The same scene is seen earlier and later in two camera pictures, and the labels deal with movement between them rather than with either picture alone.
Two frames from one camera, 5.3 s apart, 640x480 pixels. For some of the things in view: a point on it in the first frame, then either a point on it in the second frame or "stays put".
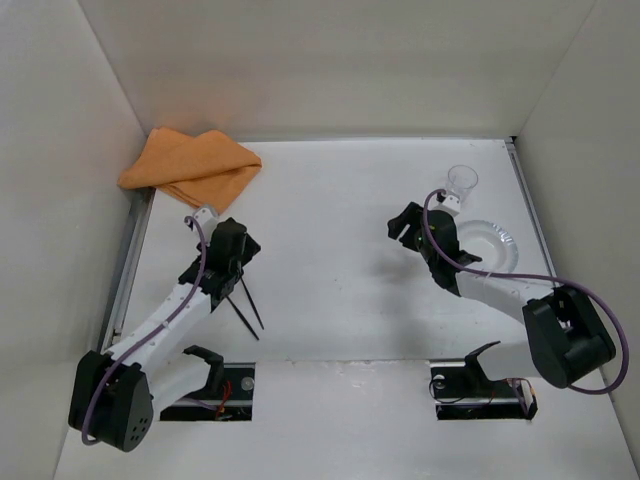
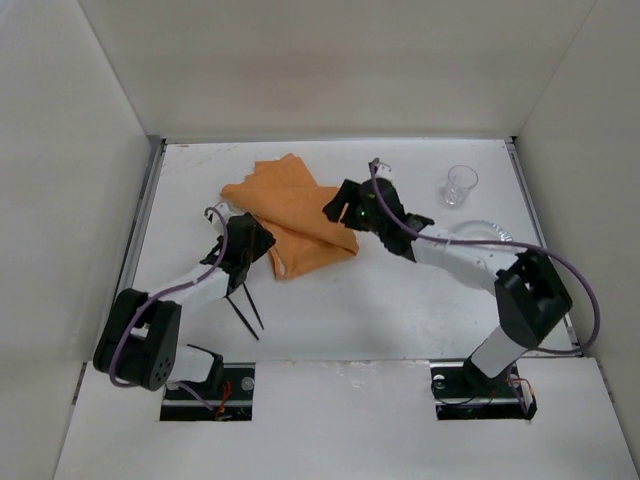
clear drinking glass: (460, 181) stays put
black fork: (251, 301) stays put
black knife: (241, 316) stays put
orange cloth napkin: (207, 168) → (281, 193)
